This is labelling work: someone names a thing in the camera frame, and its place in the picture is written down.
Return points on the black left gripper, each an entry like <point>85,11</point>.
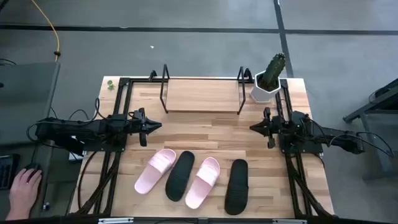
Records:
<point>142,127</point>

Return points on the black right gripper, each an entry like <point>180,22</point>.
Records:
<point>272,127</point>

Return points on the pink slide sandal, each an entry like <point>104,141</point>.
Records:
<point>154,172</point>
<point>202,183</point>

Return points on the black slide sandal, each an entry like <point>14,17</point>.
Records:
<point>237,189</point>
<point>180,177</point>

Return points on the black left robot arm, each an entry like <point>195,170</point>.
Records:
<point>93,130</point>

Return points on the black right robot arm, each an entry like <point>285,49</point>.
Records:
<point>326,133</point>

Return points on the white plant pot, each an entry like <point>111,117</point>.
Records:
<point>259,95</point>

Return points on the small green plant sprig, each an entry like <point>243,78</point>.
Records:
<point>110,85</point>

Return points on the white control box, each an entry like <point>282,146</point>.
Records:
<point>74,156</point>

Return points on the dark computer desk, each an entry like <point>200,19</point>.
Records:
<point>57,189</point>

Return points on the black computer mouse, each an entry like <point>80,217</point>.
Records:
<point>32,166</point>

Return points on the dark grey metal table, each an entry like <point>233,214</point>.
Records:
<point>382,99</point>

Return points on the grey side table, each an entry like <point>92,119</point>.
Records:
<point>25,99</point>

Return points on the small silver knob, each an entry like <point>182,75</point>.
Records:
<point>46,206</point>

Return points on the person's hand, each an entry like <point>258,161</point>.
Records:
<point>23,196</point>

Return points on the black keyboard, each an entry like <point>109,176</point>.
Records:
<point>6,171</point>

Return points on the black aluminium rig frame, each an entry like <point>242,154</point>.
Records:
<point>140,80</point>

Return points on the wooden shelf with black frame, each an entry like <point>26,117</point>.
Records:
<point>202,96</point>

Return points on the silver metal bracket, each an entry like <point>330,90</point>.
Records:
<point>289,221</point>
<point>115,221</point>

